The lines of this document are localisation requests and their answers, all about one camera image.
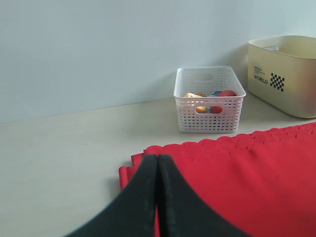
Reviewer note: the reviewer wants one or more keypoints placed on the cream plastic bin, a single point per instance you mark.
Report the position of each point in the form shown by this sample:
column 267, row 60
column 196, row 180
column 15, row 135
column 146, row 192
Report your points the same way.
column 282, row 72

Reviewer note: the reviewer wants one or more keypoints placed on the white perforated plastic basket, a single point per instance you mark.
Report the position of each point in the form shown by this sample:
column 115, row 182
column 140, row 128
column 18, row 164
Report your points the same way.
column 223, row 112

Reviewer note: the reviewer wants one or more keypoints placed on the red sausage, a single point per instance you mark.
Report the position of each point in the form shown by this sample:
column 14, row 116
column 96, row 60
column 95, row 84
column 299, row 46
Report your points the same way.
column 227, row 93

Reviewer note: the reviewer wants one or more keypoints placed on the blue white milk carton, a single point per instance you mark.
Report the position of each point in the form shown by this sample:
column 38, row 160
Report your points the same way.
column 216, row 94

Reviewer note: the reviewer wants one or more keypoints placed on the red scalloped table cloth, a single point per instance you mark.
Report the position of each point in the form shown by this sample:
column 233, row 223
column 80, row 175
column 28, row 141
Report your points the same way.
column 264, row 182

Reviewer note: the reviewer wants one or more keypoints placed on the yellow cheese wedge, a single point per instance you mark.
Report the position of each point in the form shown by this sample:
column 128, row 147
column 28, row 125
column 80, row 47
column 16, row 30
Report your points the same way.
column 192, row 95

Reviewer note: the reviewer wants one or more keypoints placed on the yellow lemon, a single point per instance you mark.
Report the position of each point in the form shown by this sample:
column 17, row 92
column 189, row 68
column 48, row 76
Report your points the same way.
column 201, row 109

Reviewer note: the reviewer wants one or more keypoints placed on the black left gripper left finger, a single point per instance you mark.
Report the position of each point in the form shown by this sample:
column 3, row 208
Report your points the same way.
column 132, row 212

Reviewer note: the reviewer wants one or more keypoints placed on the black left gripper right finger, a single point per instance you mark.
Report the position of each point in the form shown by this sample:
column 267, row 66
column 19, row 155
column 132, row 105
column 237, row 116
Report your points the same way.
column 181, row 212

